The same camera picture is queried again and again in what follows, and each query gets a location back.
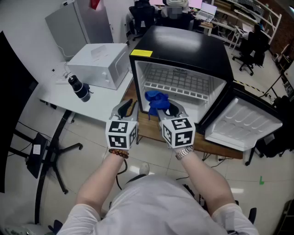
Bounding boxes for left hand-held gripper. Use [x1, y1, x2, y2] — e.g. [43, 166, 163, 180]
[105, 98, 140, 151]

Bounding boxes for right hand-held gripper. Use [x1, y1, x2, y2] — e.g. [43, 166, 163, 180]
[157, 102, 196, 150]

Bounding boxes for blue cleaning cloth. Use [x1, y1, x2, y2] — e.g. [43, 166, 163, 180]
[144, 90, 171, 121]

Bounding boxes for black mini fridge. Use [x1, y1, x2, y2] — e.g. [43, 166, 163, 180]
[129, 25, 285, 152]

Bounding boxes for white fridge door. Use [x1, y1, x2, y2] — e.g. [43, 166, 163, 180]
[197, 80, 285, 152]

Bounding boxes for person's left forearm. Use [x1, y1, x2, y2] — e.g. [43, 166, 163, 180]
[75, 148, 130, 215]

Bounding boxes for white plastic grid shelf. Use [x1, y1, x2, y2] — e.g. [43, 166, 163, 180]
[142, 67, 211, 101]

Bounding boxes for silver wristwatch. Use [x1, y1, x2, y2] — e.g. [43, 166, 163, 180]
[175, 145, 195, 161]

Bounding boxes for white microwave oven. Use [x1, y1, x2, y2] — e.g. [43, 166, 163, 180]
[67, 43, 130, 90]

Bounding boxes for yellow warning sticker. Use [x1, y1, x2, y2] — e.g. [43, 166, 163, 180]
[130, 49, 153, 58]

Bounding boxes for person's white shoe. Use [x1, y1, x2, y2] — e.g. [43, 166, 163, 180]
[139, 162, 150, 175]

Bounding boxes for person's black trousers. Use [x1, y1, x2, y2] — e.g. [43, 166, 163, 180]
[125, 173, 147, 184]

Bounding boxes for yellow black floor tape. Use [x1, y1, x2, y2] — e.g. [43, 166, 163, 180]
[233, 79, 265, 94]

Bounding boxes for black office chair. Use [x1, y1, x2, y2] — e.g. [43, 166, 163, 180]
[232, 31, 271, 76]
[128, 5, 156, 42]

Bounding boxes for person's white shirt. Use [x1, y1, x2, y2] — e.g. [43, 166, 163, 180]
[56, 174, 260, 235]

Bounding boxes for silver tall fridge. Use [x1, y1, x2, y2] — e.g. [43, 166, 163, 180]
[45, 0, 114, 62]

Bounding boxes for black power adapter box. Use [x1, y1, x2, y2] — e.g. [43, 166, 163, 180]
[26, 133, 49, 179]

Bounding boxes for open silver laptop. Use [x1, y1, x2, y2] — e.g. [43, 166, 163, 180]
[195, 2, 218, 22]

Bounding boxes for white shelving rack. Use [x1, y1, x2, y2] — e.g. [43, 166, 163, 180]
[213, 0, 283, 49]

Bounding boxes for black swivel chair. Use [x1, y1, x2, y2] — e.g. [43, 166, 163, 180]
[234, 199, 257, 224]

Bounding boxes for brown bead bracelet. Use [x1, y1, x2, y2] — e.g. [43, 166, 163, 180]
[108, 148, 129, 159]

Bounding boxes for black camera lens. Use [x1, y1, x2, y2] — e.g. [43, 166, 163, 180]
[68, 75, 94, 103]

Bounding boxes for black cable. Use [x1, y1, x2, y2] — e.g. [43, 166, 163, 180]
[116, 158, 128, 191]

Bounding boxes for black desk frame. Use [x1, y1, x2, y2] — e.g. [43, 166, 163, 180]
[34, 109, 83, 224]

